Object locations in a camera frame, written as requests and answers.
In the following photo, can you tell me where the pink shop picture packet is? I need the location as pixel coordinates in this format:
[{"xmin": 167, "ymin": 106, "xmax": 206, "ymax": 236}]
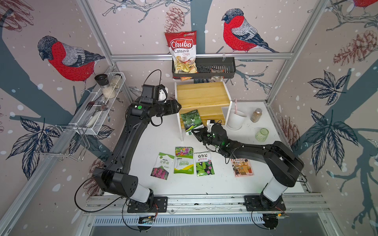
[{"xmin": 231, "ymin": 158, "xmax": 254, "ymax": 178}]

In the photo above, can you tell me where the red Chuba cassava chips bag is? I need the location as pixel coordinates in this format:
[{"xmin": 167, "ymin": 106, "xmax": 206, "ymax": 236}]
[{"xmin": 164, "ymin": 31, "xmax": 198, "ymax": 74}]

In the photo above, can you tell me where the dark green seed bag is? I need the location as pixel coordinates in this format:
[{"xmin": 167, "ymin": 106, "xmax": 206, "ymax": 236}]
[{"xmin": 181, "ymin": 110, "xmax": 204, "ymax": 133}]

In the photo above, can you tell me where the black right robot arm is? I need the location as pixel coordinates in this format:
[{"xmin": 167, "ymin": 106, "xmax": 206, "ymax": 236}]
[{"xmin": 193, "ymin": 124, "xmax": 304, "ymax": 210}]

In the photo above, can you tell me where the metal spoon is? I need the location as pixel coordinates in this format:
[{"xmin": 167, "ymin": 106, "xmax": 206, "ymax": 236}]
[{"xmin": 87, "ymin": 100, "xmax": 109, "ymax": 118}]

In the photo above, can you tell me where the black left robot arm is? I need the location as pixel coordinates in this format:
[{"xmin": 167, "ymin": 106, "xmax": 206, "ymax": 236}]
[{"xmin": 93, "ymin": 85, "xmax": 181, "ymax": 208}]

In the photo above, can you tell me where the green glass cup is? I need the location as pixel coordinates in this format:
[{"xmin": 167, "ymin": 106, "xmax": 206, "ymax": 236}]
[{"xmin": 255, "ymin": 128, "xmax": 269, "ymax": 142}]

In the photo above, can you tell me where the white wire wall rack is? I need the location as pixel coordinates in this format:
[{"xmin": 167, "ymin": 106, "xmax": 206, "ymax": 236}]
[{"xmin": 57, "ymin": 72, "xmax": 125, "ymax": 135}]

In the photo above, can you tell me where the green white purple seed bag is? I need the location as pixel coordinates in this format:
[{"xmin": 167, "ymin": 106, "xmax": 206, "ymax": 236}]
[{"xmin": 150, "ymin": 152, "xmax": 175, "ymax": 180}]

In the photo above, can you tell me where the black wire basket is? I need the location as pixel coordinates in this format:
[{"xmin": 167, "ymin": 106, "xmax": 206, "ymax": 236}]
[{"xmin": 172, "ymin": 57, "xmax": 236, "ymax": 79}]

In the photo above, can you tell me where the wooden two-tier shelf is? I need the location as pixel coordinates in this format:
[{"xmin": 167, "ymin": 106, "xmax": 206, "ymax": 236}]
[{"xmin": 175, "ymin": 82, "xmax": 232, "ymax": 141}]

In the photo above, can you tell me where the green flower seed bag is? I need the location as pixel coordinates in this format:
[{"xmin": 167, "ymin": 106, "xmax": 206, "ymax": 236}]
[{"xmin": 174, "ymin": 147, "xmax": 195, "ymax": 175}]

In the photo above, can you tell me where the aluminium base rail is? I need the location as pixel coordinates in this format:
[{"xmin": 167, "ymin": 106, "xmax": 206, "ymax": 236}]
[{"xmin": 83, "ymin": 193, "xmax": 331, "ymax": 215}]

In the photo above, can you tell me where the snack bar packet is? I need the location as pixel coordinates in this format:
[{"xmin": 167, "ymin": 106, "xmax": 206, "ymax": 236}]
[{"xmin": 210, "ymin": 68, "xmax": 230, "ymax": 73}]

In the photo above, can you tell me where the pink straw spoon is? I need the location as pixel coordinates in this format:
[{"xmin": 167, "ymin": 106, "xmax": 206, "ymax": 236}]
[{"xmin": 234, "ymin": 98, "xmax": 238, "ymax": 115}]

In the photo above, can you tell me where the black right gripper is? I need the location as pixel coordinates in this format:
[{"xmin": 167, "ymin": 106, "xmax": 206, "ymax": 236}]
[{"xmin": 190, "ymin": 128, "xmax": 221, "ymax": 150}]

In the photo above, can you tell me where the mimosa seed bag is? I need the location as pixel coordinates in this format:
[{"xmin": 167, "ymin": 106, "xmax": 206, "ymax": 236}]
[{"xmin": 194, "ymin": 151, "xmax": 215, "ymax": 177}]

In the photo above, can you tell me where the glass jar in rack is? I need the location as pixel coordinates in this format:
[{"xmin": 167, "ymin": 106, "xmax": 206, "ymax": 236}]
[{"xmin": 110, "ymin": 74, "xmax": 122, "ymax": 89}]

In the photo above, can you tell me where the white cup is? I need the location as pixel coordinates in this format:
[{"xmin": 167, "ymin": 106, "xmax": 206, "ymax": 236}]
[{"xmin": 226, "ymin": 109, "xmax": 247, "ymax": 130}]

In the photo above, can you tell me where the black lid spice grinder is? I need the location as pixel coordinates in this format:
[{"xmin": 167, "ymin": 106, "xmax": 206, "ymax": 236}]
[{"xmin": 94, "ymin": 74, "xmax": 116, "ymax": 99}]

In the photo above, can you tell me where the amber small bottle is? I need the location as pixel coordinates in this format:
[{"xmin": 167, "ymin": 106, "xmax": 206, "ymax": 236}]
[{"xmin": 250, "ymin": 108, "xmax": 262, "ymax": 123}]

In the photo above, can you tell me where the chrome wire hanger rack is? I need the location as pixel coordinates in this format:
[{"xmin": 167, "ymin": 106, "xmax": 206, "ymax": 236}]
[{"xmin": 33, "ymin": 124, "xmax": 91, "ymax": 162}]

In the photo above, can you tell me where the metal fork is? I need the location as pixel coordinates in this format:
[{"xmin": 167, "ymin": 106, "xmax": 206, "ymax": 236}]
[{"xmin": 85, "ymin": 94, "xmax": 103, "ymax": 111}]

